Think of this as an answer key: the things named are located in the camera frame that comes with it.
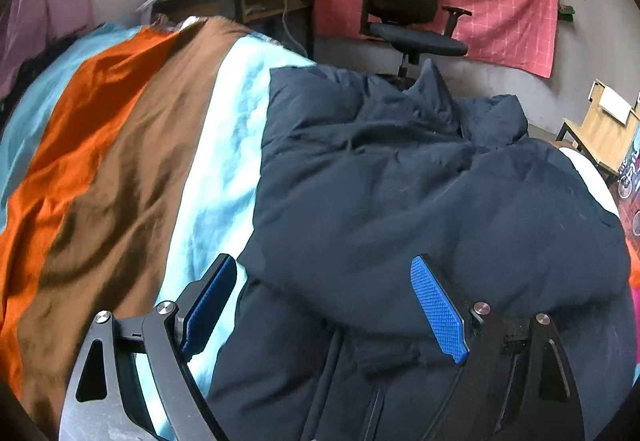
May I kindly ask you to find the navy blue padded jacket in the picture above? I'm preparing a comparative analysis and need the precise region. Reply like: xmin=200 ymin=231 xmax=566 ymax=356
xmin=205 ymin=58 xmax=638 ymax=441

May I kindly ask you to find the dark cloth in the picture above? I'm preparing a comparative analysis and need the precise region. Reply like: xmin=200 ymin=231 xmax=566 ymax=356
xmin=0 ymin=33 xmax=91 ymax=122

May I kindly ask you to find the small wooden chair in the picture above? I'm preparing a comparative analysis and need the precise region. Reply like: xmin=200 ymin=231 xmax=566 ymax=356
xmin=555 ymin=78 xmax=640 ymax=184

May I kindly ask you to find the striped bed sheet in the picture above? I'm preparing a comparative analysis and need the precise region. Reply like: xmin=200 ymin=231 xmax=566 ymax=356
xmin=0 ymin=16 xmax=623 ymax=441

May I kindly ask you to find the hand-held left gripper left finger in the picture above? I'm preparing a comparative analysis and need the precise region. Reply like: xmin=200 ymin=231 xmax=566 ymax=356
xmin=59 ymin=253 xmax=238 ymax=441

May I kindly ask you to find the pink curtain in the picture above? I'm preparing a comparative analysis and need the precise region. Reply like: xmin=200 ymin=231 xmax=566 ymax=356
xmin=0 ymin=0 xmax=96 ymax=96

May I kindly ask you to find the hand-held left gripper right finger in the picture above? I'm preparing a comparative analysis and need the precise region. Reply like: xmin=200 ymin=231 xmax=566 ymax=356
xmin=410 ymin=255 xmax=586 ymax=441

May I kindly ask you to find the white cable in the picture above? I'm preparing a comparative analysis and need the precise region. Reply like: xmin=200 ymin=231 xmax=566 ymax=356
xmin=270 ymin=0 xmax=308 ymax=54

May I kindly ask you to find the printed wall poster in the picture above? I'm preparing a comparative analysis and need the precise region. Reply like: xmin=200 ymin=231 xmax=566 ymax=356
xmin=615 ymin=121 xmax=640 ymax=242

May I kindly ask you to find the white paper sheet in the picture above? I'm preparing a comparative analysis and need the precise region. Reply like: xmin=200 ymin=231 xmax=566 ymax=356
xmin=598 ymin=86 xmax=635 ymax=126

